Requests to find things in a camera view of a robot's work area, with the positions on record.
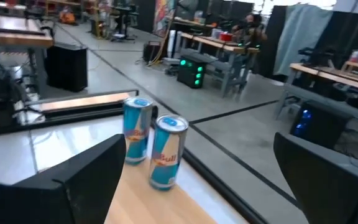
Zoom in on computer tower green lights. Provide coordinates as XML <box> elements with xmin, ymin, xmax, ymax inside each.
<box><xmin>177</xmin><ymin>55</ymin><xmax>209</xmax><ymax>90</ymax></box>

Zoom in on grey-blue curtain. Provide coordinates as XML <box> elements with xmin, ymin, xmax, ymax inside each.
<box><xmin>273</xmin><ymin>3</ymin><xmax>335</xmax><ymax>77</ymax></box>

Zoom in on small black box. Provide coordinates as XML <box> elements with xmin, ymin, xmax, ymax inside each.
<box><xmin>142</xmin><ymin>40</ymin><xmax>164</xmax><ymax>63</ymax></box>

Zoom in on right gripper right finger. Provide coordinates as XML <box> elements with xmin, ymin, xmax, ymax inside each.
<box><xmin>273</xmin><ymin>132</ymin><xmax>358</xmax><ymax>224</ymax></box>

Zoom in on wooden workbench grey legs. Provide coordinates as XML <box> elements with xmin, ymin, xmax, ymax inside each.
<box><xmin>178</xmin><ymin>30</ymin><xmax>260</xmax><ymax>99</ymax></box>
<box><xmin>275</xmin><ymin>62</ymin><xmax>358</xmax><ymax>125</ymax></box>

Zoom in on computer tower blue light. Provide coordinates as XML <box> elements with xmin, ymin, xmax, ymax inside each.
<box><xmin>290</xmin><ymin>102</ymin><xmax>354</xmax><ymax>147</ymax></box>

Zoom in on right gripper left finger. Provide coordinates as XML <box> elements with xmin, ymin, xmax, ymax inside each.
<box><xmin>0</xmin><ymin>133</ymin><xmax>127</xmax><ymax>224</ymax></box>

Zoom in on black floor cabinet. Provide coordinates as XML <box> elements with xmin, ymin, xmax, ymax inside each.
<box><xmin>45</xmin><ymin>43</ymin><xmax>89</xmax><ymax>93</ymax></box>

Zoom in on person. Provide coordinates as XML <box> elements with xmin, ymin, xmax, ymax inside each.
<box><xmin>231</xmin><ymin>12</ymin><xmax>269</xmax><ymax>47</ymax></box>

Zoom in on blue silver Red Bull can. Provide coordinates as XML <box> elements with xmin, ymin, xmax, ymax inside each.
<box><xmin>122</xmin><ymin>96</ymin><xmax>154</xmax><ymax>166</ymax></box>
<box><xmin>149</xmin><ymin>114</ymin><xmax>189</xmax><ymax>192</ymax></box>

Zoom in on colourful poster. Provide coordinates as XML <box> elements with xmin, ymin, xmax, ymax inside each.
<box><xmin>153</xmin><ymin>0</ymin><xmax>180</xmax><ymax>38</ymax></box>

